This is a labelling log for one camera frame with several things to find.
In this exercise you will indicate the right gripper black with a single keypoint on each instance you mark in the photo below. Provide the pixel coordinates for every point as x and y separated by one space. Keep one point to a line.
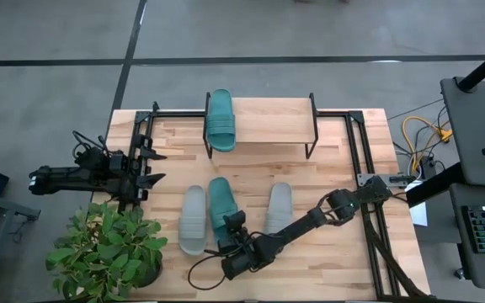
261 248

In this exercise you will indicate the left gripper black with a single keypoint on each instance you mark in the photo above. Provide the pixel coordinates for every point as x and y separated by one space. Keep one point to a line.
124 170

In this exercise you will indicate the grey slide sandal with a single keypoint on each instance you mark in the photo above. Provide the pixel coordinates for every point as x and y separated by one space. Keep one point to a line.
279 206
192 221

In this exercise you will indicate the teal slide sandal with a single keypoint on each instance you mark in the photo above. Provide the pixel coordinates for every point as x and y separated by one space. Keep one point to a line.
221 122
219 202

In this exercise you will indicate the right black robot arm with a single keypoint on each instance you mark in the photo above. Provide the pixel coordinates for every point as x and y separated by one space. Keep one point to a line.
297 229

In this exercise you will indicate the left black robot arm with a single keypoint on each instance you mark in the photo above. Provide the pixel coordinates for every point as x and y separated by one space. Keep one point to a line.
70 179

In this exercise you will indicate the black plant pot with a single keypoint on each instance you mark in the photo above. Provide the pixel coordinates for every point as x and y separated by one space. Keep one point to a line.
152 275

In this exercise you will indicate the green leafy plant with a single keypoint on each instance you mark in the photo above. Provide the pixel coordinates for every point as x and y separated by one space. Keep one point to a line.
103 252

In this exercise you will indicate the grey side table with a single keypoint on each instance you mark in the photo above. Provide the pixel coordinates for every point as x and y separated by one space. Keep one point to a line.
11 206

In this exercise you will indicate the silver mounting plate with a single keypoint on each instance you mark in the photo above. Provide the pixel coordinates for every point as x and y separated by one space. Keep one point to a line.
362 179

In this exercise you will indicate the white paper sheet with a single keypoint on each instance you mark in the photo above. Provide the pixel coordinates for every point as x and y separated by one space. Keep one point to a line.
419 210

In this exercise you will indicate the black desk support beam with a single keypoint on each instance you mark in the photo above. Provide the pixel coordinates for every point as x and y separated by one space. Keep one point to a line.
436 185

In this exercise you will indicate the grey keyboard desk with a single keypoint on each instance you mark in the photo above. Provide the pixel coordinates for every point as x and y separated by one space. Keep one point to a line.
478 269

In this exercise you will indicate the grey workstation desk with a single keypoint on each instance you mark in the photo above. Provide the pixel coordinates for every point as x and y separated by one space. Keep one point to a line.
474 126

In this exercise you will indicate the black support pole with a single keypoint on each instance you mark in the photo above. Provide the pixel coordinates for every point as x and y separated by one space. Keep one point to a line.
482 67

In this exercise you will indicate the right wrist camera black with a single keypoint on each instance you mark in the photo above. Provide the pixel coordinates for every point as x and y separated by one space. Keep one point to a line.
235 219

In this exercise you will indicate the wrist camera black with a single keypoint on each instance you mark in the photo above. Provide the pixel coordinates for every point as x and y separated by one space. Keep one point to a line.
101 162
235 219

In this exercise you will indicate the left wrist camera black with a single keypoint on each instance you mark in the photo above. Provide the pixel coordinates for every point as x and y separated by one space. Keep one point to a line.
101 162

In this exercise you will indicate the black aluminium rig frame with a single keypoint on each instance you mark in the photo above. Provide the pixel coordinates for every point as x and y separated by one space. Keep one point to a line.
175 113

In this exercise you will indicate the wooden shelf black frame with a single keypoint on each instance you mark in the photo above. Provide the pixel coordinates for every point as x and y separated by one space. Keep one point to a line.
276 122

